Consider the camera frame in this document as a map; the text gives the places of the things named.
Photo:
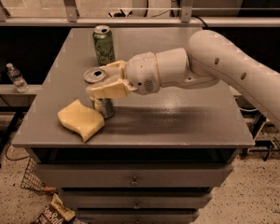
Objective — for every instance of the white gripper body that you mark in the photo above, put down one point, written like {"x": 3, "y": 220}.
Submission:
{"x": 142, "y": 73}

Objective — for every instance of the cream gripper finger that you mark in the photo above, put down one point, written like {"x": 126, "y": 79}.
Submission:
{"x": 114, "y": 87}
{"x": 115, "y": 69}

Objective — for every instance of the silver redbull can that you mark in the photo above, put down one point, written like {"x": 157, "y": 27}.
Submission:
{"x": 94, "y": 79}

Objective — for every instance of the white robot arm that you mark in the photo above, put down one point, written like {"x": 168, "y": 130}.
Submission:
{"x": 207, "y": 58}

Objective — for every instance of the green soda can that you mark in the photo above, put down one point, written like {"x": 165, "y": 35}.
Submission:
{"x": 103, "y": 44}

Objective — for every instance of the yellow sponge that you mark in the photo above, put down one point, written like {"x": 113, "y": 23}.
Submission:
{"x": 81, "y": 119}

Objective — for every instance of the grey drawer cabinet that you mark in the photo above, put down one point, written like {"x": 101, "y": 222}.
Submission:
{"x": 155, "y": 161}

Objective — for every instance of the plastic water bottle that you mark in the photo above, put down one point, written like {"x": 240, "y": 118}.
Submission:
{"x": 17, "y": 79}

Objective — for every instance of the snack chip bag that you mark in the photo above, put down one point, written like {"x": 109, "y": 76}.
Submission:
{"x": 55, "y": 213}

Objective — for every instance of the black table leg stand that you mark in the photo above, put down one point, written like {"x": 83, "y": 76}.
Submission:
{"x": 7, "y": 132}

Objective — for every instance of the yellow metal stand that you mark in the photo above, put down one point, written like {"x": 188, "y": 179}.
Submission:
{"x": 266, "y": 137}

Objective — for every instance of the metal railing frame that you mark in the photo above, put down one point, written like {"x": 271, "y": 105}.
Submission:
{"x": 116, "y": 13}

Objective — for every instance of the wire mesh basket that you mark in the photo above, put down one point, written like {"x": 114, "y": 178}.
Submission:
{"x": 31, "y": 181}

